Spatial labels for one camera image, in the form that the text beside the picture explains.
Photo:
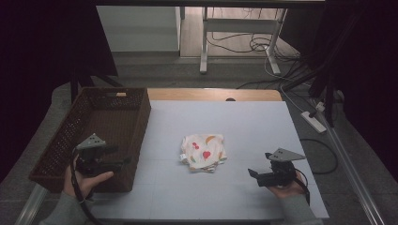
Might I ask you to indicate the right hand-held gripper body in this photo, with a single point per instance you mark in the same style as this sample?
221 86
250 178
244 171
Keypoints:
280 176

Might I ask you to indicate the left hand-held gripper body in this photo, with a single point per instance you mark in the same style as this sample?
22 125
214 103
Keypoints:
90 156

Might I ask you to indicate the brown woven basket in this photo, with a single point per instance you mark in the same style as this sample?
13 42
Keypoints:
115 125

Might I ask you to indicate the white fruit-print garment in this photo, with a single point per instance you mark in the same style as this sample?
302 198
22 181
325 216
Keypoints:
203 153

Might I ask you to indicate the person's right hand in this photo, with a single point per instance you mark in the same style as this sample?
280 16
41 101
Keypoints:
286 190

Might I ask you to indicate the person's left hand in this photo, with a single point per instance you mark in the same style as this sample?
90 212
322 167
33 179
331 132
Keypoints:
84 184

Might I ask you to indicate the white table mat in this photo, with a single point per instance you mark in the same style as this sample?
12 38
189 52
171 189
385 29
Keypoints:
244 131

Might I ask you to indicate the white power strip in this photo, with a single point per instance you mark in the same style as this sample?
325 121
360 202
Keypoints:
313 122

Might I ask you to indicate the black round table grommet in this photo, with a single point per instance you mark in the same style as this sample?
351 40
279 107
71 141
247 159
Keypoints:
230 99

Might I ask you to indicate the black stand legs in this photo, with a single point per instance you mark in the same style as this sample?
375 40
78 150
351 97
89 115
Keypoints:
75 87

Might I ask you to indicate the white plug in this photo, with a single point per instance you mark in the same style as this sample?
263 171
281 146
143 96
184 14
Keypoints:
320 107

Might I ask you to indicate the black tripod stand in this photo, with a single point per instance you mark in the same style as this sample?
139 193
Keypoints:
328 93

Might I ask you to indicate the wooden table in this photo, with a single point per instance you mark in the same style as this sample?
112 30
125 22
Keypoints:
203 94

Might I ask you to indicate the black curtain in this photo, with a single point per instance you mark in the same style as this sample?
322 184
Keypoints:
369 62
37 62

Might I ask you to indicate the white cabinet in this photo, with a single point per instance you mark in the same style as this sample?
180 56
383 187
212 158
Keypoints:
137 28

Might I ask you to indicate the metal rail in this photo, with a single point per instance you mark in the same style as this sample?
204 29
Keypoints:
29 204
350 168

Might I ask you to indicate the white desk frame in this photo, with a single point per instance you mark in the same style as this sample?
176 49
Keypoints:
241 25

